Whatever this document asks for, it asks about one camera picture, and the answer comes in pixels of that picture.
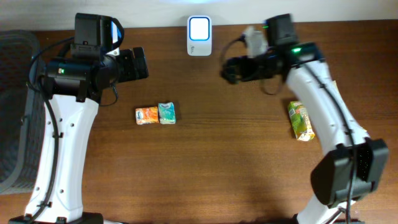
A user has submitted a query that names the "orange tissue pack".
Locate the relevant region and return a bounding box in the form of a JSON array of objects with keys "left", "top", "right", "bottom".
[{"left": 136, "top": 106, "right": 159, "bottom": 125}]

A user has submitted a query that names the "teal tissue pack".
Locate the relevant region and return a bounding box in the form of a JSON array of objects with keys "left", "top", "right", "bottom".
[{"left": 158, "top": 102, "right": 177, "bottom": 124}]

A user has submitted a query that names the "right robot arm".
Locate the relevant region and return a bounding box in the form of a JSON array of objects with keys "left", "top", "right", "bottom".
[{"left": 220, "top": 14, "right": 389, "bottom": 223}]

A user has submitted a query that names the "green tea drink carton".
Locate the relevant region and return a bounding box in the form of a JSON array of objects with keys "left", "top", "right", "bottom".
[{"left": 287, "top": 101, "right": 315, "bottom": 142}]

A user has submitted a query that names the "white barcode scanner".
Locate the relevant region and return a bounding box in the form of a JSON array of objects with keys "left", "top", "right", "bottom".
[{"left": 187, "top": 16, "right": 213, "bottom": 57}]

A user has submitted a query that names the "yellow snack bag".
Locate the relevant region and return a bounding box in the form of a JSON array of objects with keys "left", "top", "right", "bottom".
[{"left": 332, "top": 80, "right": 368, "bottom": 133}]

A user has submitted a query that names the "dark grey plastic basket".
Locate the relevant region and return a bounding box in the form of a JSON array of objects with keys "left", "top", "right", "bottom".
[{"left": 1, "top": 30, "right": 45, "bottom": 195}]

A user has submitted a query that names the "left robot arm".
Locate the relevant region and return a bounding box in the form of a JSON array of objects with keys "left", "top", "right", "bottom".
[{"left": 11, "top": 13, "right": 148, "bottom": 224}]

